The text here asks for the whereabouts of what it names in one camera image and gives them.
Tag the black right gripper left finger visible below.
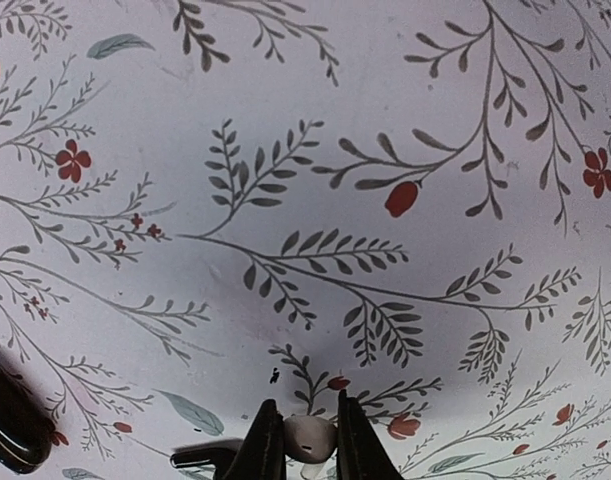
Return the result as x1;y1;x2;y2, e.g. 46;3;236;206
223;399;287;480

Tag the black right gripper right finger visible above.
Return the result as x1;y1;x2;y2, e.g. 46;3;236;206
336;389;403;480

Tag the black stem earbud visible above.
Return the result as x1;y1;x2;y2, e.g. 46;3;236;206
170;438;243;469

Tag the white earbud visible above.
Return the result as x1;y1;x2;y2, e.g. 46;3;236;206
284;415;337;479

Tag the black earbud case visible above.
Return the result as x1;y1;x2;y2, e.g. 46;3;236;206
0;341;54;475

